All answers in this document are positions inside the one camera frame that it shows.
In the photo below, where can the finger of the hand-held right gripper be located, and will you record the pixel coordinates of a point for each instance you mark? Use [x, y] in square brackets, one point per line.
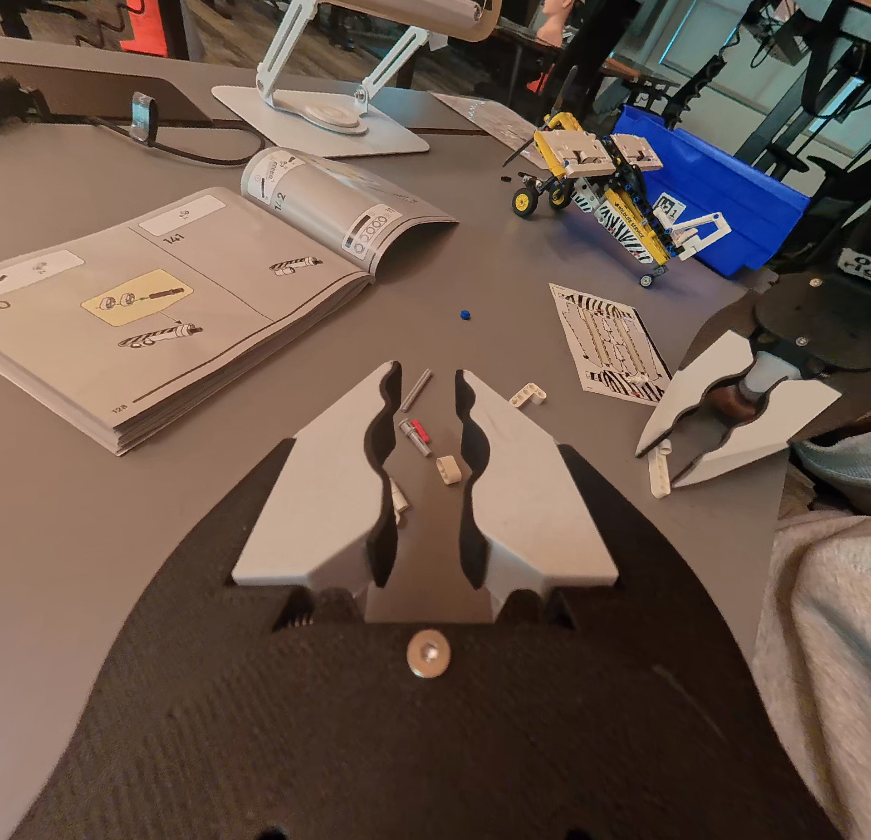
[782, 418]
[694, 384]

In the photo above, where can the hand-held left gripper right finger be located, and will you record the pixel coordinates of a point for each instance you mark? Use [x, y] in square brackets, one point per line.
[537, 513]

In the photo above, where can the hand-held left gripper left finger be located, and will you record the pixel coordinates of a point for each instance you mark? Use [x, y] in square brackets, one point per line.
[313, 506]

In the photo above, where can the white straight lego beam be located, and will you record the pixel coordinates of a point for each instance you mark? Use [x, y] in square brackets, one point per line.
[660, 476]

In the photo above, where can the grey lego pin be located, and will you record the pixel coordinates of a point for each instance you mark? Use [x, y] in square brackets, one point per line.
[416, 438]

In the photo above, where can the striped white lego assembly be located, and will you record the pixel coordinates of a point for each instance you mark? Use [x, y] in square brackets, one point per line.
[400, 500]

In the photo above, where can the small white lego beam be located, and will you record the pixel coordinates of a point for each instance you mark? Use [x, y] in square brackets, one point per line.
[449, 471]

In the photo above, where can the white L-shaped lego beam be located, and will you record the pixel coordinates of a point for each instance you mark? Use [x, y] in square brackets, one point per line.
[527, 396]

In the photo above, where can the red lego pin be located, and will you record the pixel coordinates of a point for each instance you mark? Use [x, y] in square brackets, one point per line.
[422, 432]

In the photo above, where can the dark grey lego axle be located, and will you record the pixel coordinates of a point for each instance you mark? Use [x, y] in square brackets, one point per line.
[416, 391]

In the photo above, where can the yellow white lego vehicle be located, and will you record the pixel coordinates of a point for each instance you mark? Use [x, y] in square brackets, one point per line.
[578, 156]

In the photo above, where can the person's right hand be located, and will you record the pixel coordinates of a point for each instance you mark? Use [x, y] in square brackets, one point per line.
[731, 404]

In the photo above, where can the zebra striped sticker sheet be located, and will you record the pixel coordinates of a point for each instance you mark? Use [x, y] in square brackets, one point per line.
[605, 343]

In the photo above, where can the blue plastic bin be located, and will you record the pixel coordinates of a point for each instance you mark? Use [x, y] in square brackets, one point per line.
[748, 193]

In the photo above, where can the open instruction booklet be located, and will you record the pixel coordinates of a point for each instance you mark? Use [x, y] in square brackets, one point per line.
[204, 296]

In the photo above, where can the grey printed sheet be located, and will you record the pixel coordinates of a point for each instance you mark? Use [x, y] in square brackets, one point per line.
[490, 122]

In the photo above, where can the white tablet stand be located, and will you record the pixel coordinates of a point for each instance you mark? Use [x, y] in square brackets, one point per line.
[320, 119]

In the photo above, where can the mannequin head with white helmet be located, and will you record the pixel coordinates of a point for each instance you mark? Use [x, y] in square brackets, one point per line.
[554, 10]

